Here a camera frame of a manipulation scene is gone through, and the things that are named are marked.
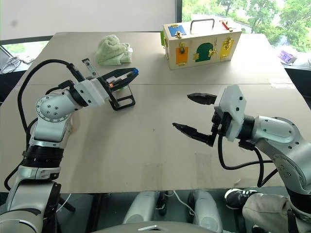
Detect blue capped pen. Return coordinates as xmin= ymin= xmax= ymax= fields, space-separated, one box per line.
xmin=109 ymin=68 xmax=139 ymax=87

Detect wooden lock box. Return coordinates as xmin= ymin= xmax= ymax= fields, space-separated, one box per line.
xmin=159 ymin=18 xmax=242 ymax=70

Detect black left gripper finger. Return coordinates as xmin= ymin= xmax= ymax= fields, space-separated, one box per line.
xmin=108 ymin=72 xmax=139 ymax=91
xmin=101 ymin=67 xmax=137 ymax=81

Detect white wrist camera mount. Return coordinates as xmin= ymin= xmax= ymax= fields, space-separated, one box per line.
xmin=213 ymin=84 xmax=247 ymax=142
xmin=72 ymin=77 xmax=109 ymax=107

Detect black and white sneaker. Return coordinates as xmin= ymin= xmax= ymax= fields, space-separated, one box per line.
xmin=224 ymin=188 xmax=259 ymax=210

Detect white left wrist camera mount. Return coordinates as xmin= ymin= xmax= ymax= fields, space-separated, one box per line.
xmin=72 ymin=77 xmax=109 ymax=107

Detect grey metal strip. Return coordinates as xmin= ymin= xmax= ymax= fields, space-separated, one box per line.
xmin=82 ymin=58 xmax=98 ymax=78

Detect silver rounded robot leg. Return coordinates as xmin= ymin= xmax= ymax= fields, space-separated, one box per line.
xmin=122 ymin=191 xmax=160 ymax=224
xmin=189 ymin=190 xmax=224 ymax=233

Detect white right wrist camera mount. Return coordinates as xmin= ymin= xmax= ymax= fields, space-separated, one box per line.
xmin=213 ymin=84 xmax=247 ymax=142

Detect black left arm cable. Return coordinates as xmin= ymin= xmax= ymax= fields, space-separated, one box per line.
xmin=3 ymin=59 xmax=86 ymax=191

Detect thin white cable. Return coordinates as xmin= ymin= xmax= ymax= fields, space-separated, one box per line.
xmin=155 ymin=190 xmax=196 ymax=216

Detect grey trouser leg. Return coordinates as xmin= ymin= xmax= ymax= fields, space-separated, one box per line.
xmin=242 ymin=193 xmax=294 ymax=233

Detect tangled white cables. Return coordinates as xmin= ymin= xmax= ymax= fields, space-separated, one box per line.
xmin=0 ymin=55 xmax=20 ymax=74

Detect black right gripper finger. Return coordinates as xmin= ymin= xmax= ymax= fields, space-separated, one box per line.
xmin=187 ymin=92 xmax=218 ymax=106
xmin=172 ymin=122 xmax=217 ymax=147

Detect purple packet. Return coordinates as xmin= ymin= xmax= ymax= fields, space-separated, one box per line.
xmin=277 ymin=50 xmax=298 ymax=65

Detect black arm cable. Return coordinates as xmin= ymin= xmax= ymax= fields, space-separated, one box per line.
xmin=3 ymin=59 xmax=86 ymax=191
xmin=217 ymin=134 xmax=279 ymax=187

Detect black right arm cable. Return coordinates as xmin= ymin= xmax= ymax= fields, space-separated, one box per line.
xmin=217 ymin=134 xmax=279 ymax=187

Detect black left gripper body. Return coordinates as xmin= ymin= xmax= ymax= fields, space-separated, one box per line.
xmin=97 ymin=75 xmax=115 ymax=100

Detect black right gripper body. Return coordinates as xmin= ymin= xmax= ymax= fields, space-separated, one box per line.
xmin=210 ymin=108 xmax=233 ymax=138

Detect light green towel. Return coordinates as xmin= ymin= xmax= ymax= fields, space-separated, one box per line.
xmin=94 ymin=34 xmax=134 ymax=67

